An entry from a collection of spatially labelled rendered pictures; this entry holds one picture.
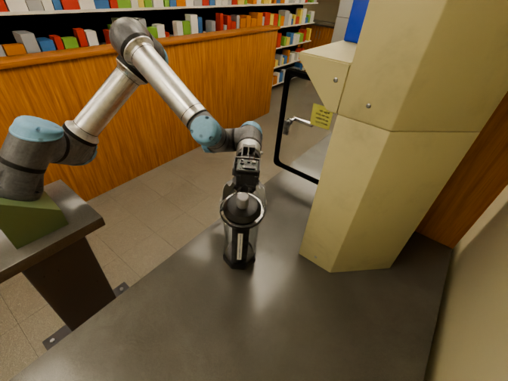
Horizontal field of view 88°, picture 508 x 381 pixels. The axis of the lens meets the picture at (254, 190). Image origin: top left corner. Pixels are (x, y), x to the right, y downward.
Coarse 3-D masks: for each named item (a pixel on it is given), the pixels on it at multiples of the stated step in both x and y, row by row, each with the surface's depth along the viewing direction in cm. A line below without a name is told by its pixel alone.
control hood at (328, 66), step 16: (320, 48) 58; (336, 48) 59; (352, 48) 60; (304, 64) 55; (320, 64) 53; (336, 64) 51; (320, 80) 54; (336, 80) 52; (320, 96) 56; (336, 96) 54; (336, 112) 56
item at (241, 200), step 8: (232, 200) 63; (240, 200) 60; (248, 200) 61; (256, 200) 64; (224, 208) 63; (232, 208) 62; (240, 208) 62; (248, 208) 62; (256, 208) 62; (232, 216) 61; (240, 216) 60; (248, 216) 61; (256, 216) 62
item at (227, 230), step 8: (240, 192) 67; (224, 200) 65; (264, 208) 64; (224, 216) 62; (224, 224) 66; (232, 224) 60; (240, 224) 61; (248, 224) 61; (224, 232) 69; (256, 232) 67; (256, 240) 72; (248, 248) 70; (248, 256) 73; (240, 264) 75
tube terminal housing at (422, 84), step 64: (384, 0) 42; (448, 0) 38; (384, 64) 46; (448, 64) 44; (384, 128) 51; (448, 128) 52; (320, 192) 68; (384, 192) 61; (320, 256) 80; (384, 256) 78
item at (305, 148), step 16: (304, 80) 89; (288, 96) 95; (304, 96) 92; (288, 112) 99; (304, 112) 94; (320, 112) 91; (304, 128) 98; (320, 128) 94; (288, 144) 106; (304, 144) 101; (320, 144) 97; (288, 160) 110; (304, 160) 105; (320, 160) 100; (320, 176) 103
